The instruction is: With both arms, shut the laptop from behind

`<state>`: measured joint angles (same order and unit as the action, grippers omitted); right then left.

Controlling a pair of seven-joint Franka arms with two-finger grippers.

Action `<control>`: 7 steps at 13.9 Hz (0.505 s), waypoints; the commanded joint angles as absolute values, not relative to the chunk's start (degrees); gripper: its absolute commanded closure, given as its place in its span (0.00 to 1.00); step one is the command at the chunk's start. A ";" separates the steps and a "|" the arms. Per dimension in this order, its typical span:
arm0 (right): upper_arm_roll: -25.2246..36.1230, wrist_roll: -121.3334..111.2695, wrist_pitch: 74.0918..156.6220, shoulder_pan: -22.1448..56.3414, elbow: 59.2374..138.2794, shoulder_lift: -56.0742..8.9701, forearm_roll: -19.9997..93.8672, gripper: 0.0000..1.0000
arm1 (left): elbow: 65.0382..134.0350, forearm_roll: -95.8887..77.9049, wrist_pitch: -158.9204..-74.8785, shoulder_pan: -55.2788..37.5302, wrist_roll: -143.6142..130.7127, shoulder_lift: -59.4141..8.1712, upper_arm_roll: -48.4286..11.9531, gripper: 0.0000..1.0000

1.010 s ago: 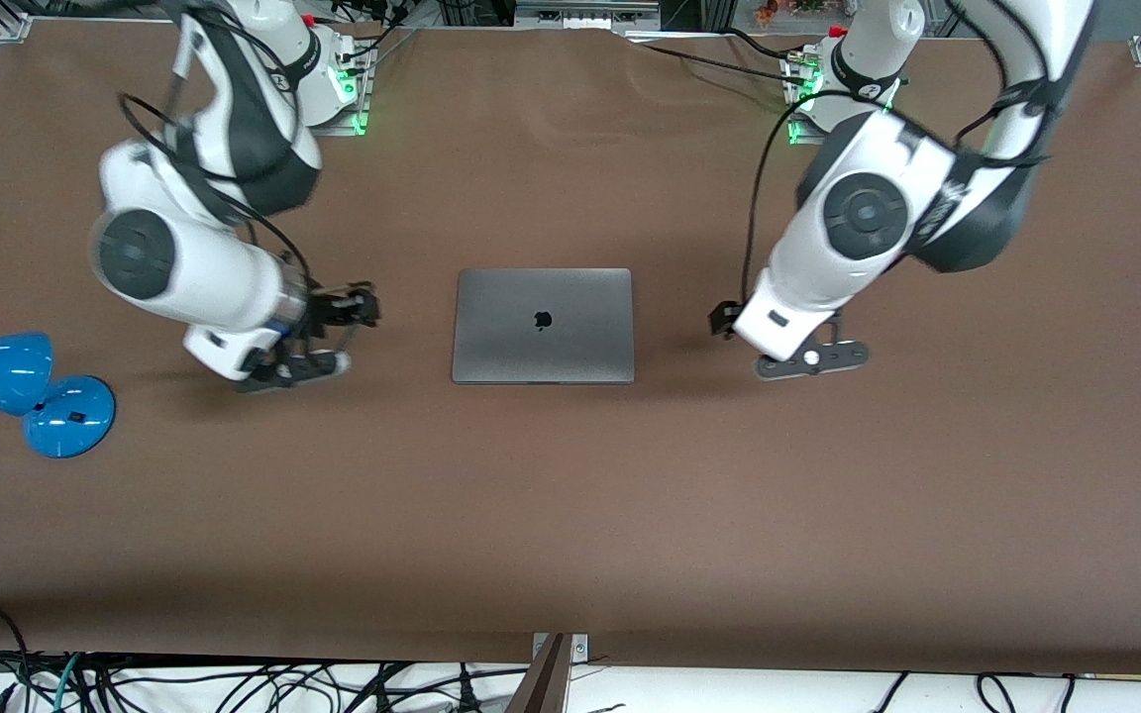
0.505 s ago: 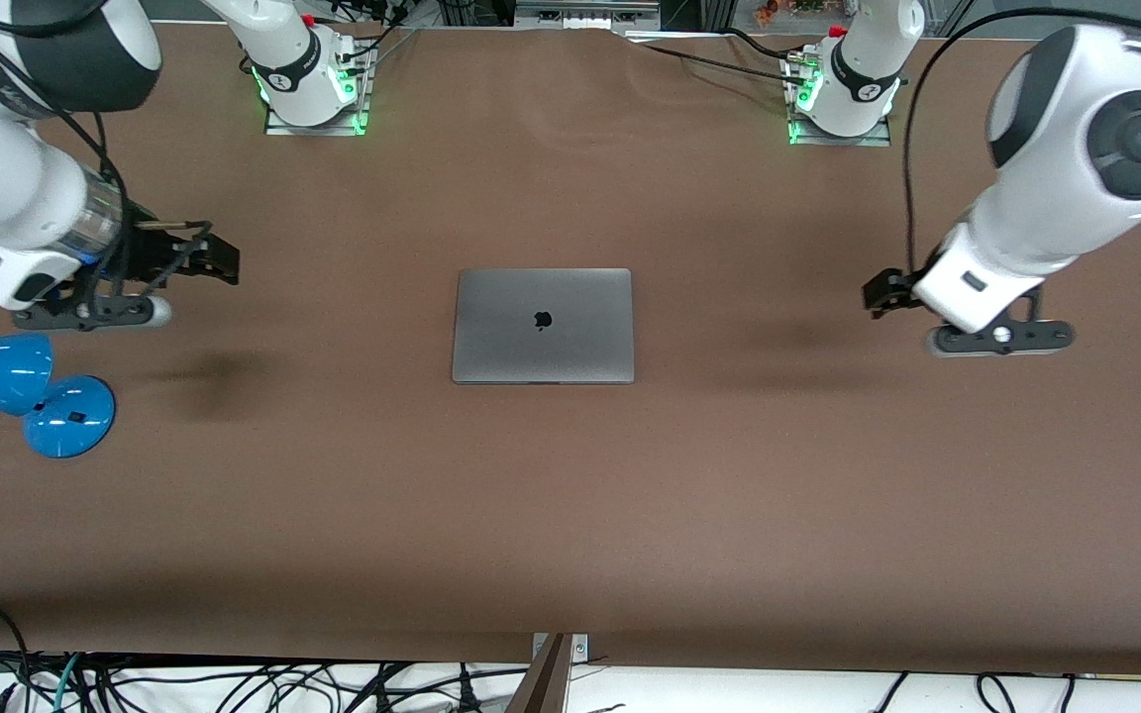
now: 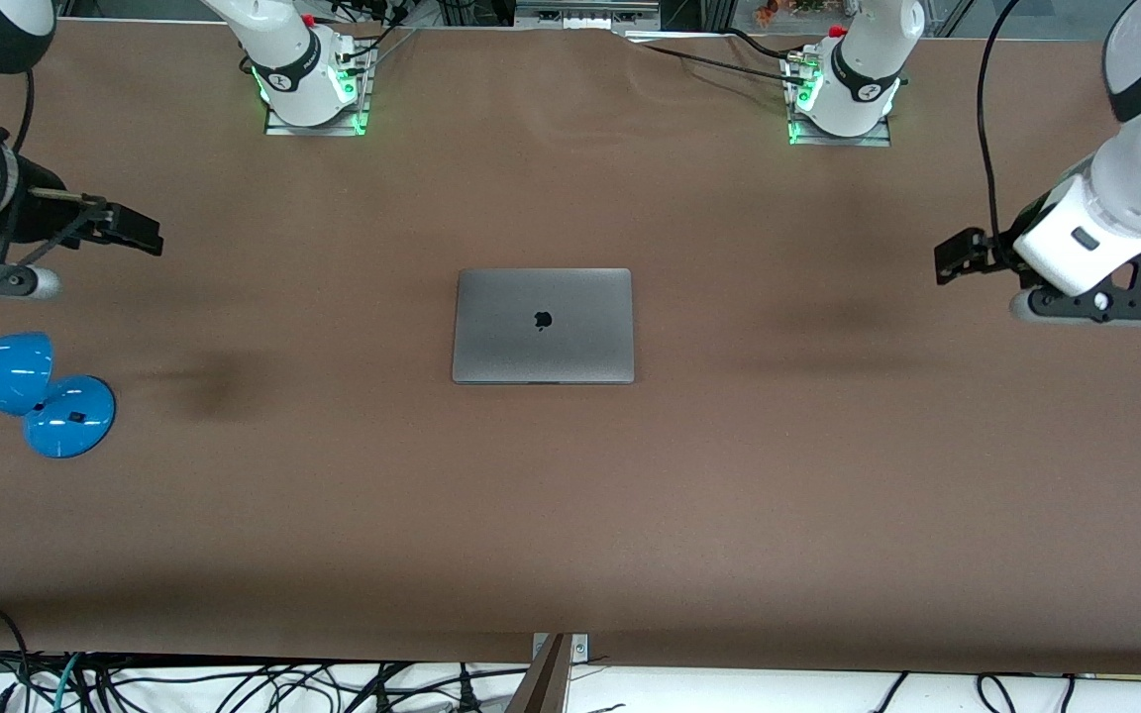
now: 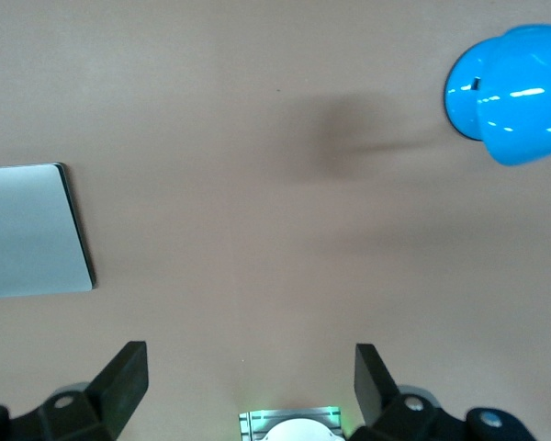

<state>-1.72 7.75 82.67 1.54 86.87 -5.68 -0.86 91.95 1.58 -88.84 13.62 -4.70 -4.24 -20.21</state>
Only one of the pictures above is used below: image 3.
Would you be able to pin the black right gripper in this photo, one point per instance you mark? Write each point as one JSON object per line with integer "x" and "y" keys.
{"x": 36, "y": 210}

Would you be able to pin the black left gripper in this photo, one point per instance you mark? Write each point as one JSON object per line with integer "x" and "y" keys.
{"x": 1008, "y": 251}

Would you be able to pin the grey laptop with black keyboard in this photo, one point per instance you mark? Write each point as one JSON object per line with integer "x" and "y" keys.
{"x": 580, "y": 337}

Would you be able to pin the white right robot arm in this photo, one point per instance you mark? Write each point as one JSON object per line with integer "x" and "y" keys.
{"x": 293, "y": 69}

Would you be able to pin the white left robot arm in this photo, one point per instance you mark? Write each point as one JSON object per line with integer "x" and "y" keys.
{"x": 1140, "y": 178}

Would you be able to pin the blue desk lamp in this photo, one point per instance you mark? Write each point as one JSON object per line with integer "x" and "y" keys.
{"x": 70, "y": 421}

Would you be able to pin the small orange object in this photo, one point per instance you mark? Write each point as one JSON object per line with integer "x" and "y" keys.
{"x": 771, "y": 10}

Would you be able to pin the grey power strip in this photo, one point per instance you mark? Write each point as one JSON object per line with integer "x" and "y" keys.
{"x": 580, "y": 15}

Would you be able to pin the grey metal pole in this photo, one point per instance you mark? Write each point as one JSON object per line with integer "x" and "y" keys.
{"x": 543, "y": 683}

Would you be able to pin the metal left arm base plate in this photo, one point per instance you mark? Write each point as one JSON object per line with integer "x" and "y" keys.
{"x": 873, "y": 139}

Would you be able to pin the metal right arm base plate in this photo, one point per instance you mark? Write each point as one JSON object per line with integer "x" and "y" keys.
{"x": 313, "y": 130}

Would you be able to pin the small metal table bracket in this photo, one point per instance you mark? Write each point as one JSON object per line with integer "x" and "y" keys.
{"x": 580, "y": 649}

